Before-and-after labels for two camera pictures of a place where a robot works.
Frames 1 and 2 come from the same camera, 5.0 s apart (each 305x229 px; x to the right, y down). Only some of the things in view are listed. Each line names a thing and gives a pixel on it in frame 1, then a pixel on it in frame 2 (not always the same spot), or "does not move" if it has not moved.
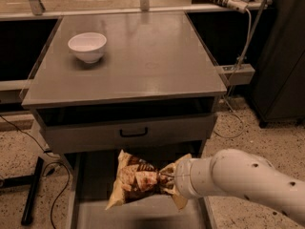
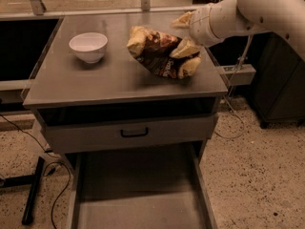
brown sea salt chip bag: x=137 y=178 -> x=155 y=49
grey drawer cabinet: x=152 y=91 does not move
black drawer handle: x=133 y=135 does not move
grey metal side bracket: x=238 y=74 does not move
